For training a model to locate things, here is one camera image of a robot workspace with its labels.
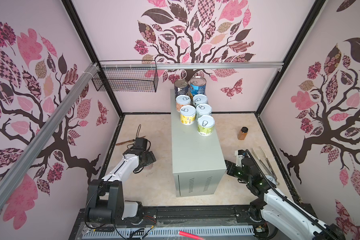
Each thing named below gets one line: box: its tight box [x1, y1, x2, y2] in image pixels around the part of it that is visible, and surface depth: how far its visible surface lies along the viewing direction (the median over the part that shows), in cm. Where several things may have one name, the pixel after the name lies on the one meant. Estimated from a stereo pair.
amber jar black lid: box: [237, 126, 249, 141], surface depth 102 cm
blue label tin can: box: [189, 76, 207, 97], surface depth 74 cm
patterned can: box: [193, 94, 208, 108], surface depth 73 cm
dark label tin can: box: [174, 79, 190, 98], surface depth 74 cm
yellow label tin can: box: [180, 104, 196, 126], surface depth 68 cm
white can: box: [196, 103, 212, 121], surface depth 68 cm
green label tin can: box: [197, 114, 216, 137], surface depth 64 cm
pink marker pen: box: [178, 230, 206, 240], surface depth 70 cm
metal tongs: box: [252, 146, 280, 185], surface depth 90 cm
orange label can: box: [175, 94, 191, 113], surface depth 72 cm
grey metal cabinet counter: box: [170, 89, 227, 198], surface depth 63 cm
